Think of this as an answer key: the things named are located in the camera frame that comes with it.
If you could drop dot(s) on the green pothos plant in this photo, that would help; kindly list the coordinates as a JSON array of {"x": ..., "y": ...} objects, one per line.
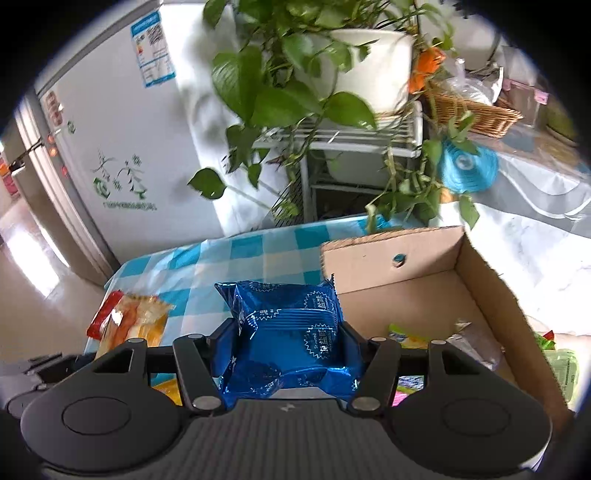
[{"x": 277, "y": 101}]

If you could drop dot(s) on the brown cardboard box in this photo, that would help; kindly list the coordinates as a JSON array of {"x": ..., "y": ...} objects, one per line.
[{"x": 415, "y": 295}]

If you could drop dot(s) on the wicker basket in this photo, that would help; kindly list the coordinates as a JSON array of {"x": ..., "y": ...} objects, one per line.
[{"x": 480, "y": 117}]

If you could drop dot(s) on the clear container with pink lid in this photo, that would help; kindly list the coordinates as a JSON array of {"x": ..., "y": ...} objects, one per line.
[{"x": 526, "y": 99}]

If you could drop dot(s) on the white metal rack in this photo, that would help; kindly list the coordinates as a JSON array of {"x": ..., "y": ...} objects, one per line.
[{"x": 360, "y": 138}]

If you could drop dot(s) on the blue snack packet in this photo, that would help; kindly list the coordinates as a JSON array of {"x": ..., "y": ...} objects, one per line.
[{"x": 286, "y": 337}]

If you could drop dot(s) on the grey white printed table cover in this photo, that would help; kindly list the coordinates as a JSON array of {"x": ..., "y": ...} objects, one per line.
[{"x": 531, "y": 230}]

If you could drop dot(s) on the green bowl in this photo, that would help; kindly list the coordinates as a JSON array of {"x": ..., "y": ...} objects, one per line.
[{"x": 561, "y": 124}]

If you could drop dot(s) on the clear plastic bags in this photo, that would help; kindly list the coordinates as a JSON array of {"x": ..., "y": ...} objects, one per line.
[{"x": 475, "y": 85}]

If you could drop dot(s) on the clear snack packet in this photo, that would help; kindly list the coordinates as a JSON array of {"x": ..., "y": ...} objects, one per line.
[{"x": 471, "y": 344}]

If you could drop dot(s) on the white plant pot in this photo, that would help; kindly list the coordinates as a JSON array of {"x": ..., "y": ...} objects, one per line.
[{"x": 369, "y": 69}]

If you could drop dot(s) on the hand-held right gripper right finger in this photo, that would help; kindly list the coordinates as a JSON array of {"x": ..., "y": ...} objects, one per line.
[{"x": 352, "y": 344}]

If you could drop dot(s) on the orange yellow snack packet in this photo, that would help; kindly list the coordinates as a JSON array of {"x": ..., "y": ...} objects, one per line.
[{"x": 134, "y": 323}]

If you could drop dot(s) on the blue checkered tablecloth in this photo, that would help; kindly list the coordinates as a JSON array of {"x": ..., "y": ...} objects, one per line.
[{"x": 221, "y": 258}]

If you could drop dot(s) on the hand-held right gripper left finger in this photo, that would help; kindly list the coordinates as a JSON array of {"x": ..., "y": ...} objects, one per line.
[{"x": 225, "y": 344}]

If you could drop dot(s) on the white refrigerator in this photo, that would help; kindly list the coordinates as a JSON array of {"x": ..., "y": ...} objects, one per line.
[{"x": 138, "y": 138}]

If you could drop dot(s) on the yellow green snack packet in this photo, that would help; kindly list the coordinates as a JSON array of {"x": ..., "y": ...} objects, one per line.
[{"x": 408, "y": 337}]

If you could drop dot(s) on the multicolour snack packet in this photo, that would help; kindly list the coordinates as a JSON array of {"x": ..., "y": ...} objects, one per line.
[{"x": 410, "y": 387}]

